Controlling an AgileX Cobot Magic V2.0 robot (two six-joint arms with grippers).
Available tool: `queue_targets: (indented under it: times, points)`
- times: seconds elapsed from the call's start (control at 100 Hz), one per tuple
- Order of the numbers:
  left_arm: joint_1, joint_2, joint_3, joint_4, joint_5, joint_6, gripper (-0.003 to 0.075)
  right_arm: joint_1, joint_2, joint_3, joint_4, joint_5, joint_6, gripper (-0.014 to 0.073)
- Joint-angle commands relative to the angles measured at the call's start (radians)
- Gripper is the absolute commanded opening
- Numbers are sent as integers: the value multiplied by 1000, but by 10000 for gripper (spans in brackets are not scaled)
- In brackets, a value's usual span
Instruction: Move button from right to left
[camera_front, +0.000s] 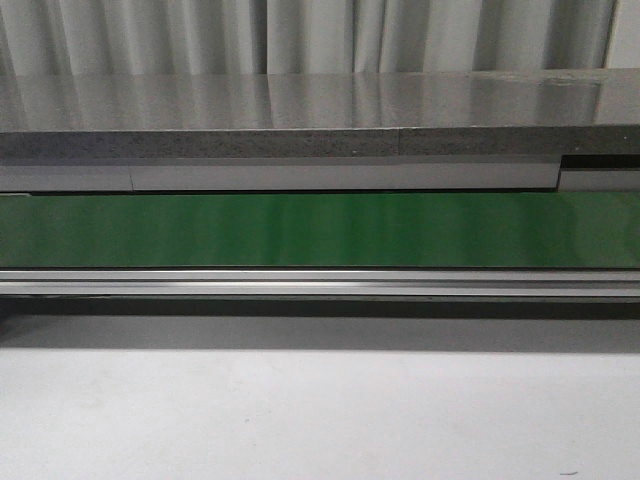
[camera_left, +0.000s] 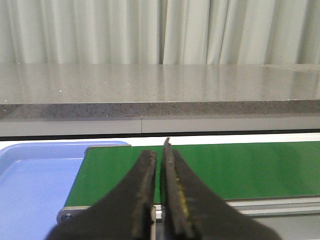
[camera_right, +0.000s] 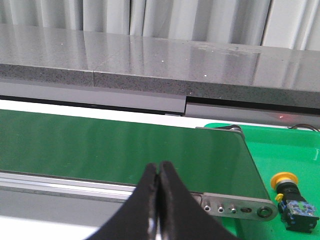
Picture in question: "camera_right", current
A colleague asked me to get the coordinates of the aluminium conveyor frame rail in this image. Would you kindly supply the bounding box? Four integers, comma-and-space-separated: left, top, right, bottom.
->
0, 171, 135, 203

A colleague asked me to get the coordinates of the green plastic tray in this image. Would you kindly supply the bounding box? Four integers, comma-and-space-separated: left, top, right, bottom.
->
203, 122, 320, 240

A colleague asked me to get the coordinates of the grey cabinet front panel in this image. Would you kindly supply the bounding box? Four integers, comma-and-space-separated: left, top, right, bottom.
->
0, 81, 320, 129

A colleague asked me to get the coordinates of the green conveyor belt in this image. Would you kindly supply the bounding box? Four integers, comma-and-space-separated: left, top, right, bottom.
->
0, 110, 269, 199

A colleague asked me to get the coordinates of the thin dark cable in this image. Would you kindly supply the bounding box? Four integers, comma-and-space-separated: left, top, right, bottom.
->
287, 123, 320, 132

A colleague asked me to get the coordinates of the yellow mushroom push button switch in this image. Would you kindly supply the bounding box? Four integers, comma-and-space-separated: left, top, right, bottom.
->
270, 172, 320, 233

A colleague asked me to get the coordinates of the grey granite counter slab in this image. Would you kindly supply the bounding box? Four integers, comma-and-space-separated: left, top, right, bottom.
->
0, 24, 320, 109

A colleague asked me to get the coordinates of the metal conveyor end bracket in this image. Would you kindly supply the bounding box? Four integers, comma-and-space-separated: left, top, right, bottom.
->
191, 192, 278, 221

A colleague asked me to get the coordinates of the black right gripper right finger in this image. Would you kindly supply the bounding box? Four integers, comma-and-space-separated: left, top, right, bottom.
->
158, 161, 238, 240

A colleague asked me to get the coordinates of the white pleated curtain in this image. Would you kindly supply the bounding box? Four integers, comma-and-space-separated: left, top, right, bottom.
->
0, 0, 320, 51

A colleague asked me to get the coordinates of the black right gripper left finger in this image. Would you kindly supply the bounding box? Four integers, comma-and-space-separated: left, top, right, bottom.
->
88, 163, 159, 240

